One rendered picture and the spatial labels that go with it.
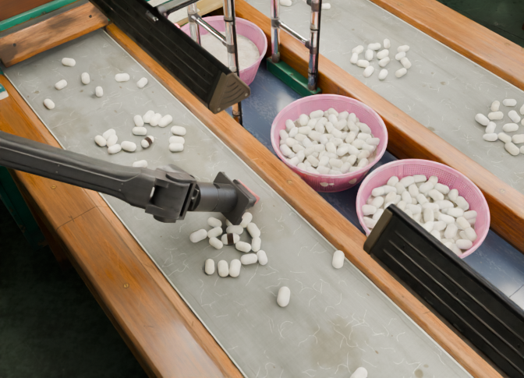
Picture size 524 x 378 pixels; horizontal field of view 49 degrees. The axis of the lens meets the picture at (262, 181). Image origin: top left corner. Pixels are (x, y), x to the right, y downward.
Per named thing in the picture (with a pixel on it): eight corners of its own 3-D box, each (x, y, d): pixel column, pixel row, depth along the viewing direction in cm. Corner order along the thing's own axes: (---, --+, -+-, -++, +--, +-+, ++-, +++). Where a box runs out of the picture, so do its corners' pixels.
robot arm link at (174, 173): (160, 223, 103) (175, 178, 101) (122, 196, 110) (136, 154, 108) (207, 223, 112) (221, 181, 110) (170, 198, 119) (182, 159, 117)
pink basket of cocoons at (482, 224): (419, 312, 114) (428, 287, 106) (327, 227, 128) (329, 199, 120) (504, 241, 124) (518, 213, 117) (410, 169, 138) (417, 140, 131)
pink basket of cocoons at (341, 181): (353, 220, 128) (358, 193, 121) (250, 176, 138) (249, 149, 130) (399, 145, 143) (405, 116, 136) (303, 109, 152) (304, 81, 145)
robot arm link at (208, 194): (190, 217, 106) (200, 188, 105) (167, 201, 110) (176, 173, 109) (216, 217, 112) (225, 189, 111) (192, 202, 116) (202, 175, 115)
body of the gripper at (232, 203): (225, 171, 119) (200, 167, 114) (256, 200, 114) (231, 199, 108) (210, 196, 122) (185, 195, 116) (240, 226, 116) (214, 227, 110)
